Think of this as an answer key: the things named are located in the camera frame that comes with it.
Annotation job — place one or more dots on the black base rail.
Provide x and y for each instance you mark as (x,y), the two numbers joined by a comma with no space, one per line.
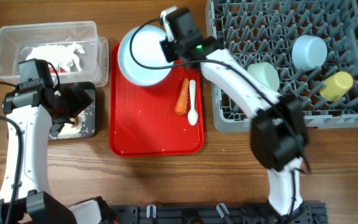
(248,213)

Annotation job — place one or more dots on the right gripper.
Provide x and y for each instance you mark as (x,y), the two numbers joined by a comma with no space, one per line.
(168,50)

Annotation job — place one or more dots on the light green bowl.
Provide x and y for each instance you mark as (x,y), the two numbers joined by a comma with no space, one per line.
(266,74)

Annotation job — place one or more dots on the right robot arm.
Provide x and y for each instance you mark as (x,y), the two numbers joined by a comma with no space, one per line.
(278,134)

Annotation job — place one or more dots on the light blue rice bowl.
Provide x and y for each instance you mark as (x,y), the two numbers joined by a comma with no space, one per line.
(309,52)

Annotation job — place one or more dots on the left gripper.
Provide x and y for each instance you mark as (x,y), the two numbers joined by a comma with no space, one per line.
(78,105)

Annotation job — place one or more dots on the large light blue plate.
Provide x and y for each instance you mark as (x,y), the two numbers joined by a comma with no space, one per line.
(144,48)

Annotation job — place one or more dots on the red serving tray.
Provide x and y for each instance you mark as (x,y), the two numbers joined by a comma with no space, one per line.
(143,121)

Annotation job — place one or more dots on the white tissue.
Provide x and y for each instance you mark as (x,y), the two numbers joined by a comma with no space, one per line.
(59,56)

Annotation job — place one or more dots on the black tray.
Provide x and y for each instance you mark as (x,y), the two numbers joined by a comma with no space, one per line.
(91,108)

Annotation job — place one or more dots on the orange carrot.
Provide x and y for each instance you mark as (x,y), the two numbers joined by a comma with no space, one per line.
(181,104)

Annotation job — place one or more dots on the yellow cup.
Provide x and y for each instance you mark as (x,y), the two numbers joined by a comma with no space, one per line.
(336,86)

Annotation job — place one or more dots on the white rice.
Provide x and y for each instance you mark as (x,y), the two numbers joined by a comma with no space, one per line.
(85,128)

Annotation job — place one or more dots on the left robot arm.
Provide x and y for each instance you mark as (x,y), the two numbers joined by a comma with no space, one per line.
(37,107)

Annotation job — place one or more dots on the red snack wrapper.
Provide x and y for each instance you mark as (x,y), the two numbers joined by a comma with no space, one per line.
(58,70)

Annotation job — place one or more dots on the grey dishwasher rack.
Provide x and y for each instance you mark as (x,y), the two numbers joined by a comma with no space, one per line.
(265,31)

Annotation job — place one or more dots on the clear plastic bin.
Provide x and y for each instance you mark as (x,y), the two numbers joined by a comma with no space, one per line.
(95,61)

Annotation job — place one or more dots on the white spoon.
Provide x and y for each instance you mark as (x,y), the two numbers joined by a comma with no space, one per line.
(192,114)

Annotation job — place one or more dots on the brown mushroom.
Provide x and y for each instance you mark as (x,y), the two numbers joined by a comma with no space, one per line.
(73,122)

